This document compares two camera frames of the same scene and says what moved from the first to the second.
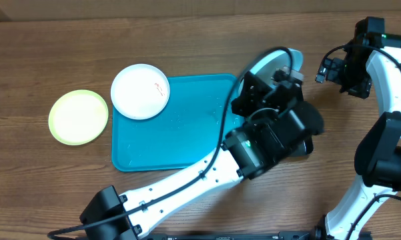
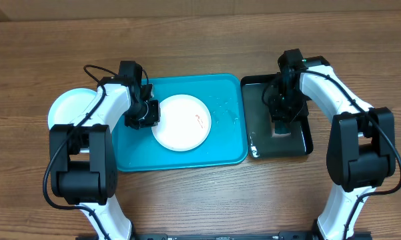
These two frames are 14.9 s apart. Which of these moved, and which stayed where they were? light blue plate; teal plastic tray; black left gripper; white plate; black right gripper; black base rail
Moved: white plate; black right gripper; light blue plate; black left gripper
Stayed: teal plastic tray; black base rail
